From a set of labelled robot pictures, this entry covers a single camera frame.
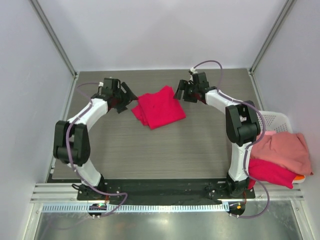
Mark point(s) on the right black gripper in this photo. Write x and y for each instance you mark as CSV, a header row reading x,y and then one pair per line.
x,y
182,86

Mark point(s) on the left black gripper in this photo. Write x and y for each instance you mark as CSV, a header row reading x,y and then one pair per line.
x,y
129,96

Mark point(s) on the magenta t shirt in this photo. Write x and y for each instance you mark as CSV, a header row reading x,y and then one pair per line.
x,y
270,172
158,109

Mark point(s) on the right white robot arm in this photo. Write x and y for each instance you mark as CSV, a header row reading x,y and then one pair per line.
x,y
242,125

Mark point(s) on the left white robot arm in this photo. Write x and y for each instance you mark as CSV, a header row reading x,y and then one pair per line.
x,y
71,143

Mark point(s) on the white plastic laundry basket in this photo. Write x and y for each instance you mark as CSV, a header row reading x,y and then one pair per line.
x,y
276,122

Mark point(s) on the salmon pink t shirt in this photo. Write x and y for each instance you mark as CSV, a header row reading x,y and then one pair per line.
x,y
288,150

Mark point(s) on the orange garment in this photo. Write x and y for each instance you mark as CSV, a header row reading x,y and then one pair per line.
x,y
299,178

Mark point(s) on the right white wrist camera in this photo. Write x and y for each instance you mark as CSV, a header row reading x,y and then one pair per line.
x,y
192,71

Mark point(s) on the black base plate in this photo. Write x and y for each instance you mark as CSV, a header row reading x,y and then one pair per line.
x,y
170,192

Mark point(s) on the white slotted cable duct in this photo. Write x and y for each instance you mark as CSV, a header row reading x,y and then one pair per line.
x,y
105,208

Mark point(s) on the left aluminium frame post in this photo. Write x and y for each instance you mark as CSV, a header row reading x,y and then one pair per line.
x,y
52,35

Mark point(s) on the aluminium frame post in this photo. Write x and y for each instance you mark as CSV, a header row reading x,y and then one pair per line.
x,y
279,21
52,35

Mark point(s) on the right aluminium frame post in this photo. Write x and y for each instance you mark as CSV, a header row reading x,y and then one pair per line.
x,y
279,21

